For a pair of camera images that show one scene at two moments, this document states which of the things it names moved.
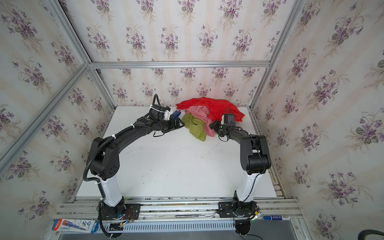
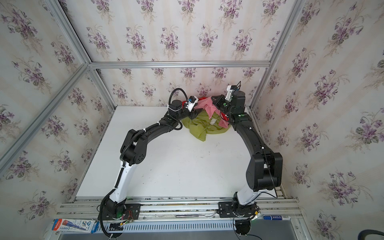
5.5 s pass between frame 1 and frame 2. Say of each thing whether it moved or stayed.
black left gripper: moved
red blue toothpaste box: stayed
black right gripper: moved
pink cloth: moved
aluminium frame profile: stayed
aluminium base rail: stayed
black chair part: stayed
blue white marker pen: stayed
